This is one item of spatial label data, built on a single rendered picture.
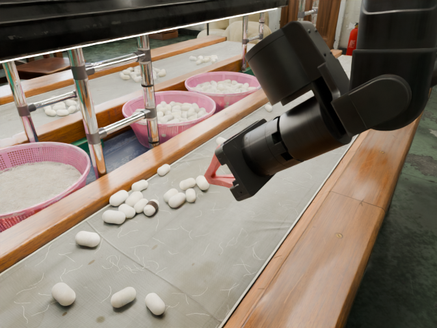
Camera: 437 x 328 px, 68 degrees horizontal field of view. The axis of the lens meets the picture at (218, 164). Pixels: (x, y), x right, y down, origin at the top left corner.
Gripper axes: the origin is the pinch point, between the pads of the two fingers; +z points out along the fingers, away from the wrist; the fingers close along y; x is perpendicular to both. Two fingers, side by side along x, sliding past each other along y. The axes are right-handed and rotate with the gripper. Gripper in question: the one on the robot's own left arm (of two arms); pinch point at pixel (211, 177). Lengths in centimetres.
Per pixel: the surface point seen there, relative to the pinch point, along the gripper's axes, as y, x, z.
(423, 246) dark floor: -115, 90, 25
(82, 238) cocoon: 12.1, -1.9, 18.3
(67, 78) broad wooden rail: -36, -50, 75
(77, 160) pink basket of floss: -3.2, -15.7, 37.1
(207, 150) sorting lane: -23.7, -2.5, 21.5
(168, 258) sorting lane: 6.5, 7.1, 10.1
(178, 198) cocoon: -3.8, 1.4, 14.0
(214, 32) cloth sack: -387, -133, 241
